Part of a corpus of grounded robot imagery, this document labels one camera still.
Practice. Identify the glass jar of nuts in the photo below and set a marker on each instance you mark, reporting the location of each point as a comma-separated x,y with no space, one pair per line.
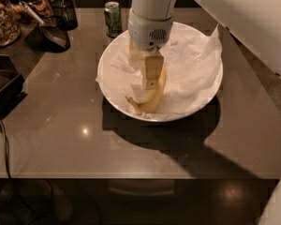
10,29

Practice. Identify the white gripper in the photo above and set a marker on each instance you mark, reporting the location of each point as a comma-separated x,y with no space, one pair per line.
148,32

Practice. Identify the green soda can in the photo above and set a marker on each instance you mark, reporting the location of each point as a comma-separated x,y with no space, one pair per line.
113,19

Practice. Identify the white paper liner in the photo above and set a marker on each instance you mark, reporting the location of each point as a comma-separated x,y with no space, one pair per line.
190,66

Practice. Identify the glass jar of snacks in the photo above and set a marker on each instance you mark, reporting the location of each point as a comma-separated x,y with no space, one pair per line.
43,8

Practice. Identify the black mesh cup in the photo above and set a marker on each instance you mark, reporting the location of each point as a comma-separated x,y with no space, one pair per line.
65,12

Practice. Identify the white bowl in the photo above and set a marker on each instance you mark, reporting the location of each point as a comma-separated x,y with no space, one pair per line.
109,88

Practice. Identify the yellow banana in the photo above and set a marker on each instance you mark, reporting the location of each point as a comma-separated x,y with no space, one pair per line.
150,105

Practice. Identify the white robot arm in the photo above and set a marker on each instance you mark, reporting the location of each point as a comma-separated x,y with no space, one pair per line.
256,23

